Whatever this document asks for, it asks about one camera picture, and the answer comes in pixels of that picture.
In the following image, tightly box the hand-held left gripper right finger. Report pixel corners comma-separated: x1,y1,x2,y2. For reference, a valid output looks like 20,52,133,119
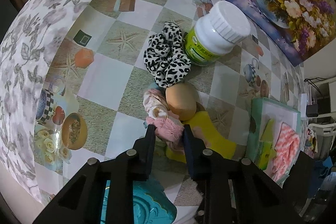
183,124,302,224

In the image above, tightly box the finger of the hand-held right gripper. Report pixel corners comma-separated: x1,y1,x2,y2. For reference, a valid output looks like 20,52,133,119
285,152,315,188

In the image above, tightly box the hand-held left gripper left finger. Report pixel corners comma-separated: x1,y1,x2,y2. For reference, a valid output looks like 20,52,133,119
34,124,157,224

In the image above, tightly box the pink fluffy scrunchie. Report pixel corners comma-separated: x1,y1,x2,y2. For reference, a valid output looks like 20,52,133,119
147,116,185,153

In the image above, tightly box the yellow plastic piece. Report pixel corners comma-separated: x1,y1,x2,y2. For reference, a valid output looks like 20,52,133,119
165,111,237,163

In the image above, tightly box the pink white striped towel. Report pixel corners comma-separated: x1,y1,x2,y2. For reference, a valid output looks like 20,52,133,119
270,122,301,185

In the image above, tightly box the green tissue packet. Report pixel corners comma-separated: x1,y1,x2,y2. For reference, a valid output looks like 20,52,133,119
256,141,276,170

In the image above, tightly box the light green cloth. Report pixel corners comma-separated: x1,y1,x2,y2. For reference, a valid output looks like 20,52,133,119
259,119,276,143

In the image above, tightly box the green tissue box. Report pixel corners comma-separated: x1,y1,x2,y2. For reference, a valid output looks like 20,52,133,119
248,97,302,185

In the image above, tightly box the cream scrunchie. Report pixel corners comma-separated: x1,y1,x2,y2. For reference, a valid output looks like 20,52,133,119
143,89,170,119

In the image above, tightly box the small plush toy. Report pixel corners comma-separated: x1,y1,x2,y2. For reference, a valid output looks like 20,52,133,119
304,130,318,151

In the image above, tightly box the tan round sponge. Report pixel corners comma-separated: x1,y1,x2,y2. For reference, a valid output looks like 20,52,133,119
165,83,197,121

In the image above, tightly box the white chair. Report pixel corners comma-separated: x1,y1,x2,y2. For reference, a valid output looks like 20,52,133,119
308,119,336,135

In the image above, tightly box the teal box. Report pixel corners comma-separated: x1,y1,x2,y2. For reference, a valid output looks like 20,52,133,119
105,179,177,224

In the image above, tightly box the white power strip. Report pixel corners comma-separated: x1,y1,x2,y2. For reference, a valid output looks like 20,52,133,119
301,93,309,119

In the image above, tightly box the leopard print scrunchie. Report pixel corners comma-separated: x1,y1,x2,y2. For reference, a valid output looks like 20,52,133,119
143,22,192,88

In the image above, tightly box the checkered printed tablecloth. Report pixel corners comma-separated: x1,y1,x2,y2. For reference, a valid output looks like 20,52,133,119
34,0,302,214

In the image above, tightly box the white bottle with green label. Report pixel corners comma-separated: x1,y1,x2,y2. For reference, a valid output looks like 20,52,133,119
183,0,251,67

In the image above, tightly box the grey floral tablecloth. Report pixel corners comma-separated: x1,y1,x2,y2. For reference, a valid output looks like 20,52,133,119
0,0,142,203

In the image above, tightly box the black cable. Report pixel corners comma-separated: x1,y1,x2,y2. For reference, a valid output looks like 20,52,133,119
304,77,328,96

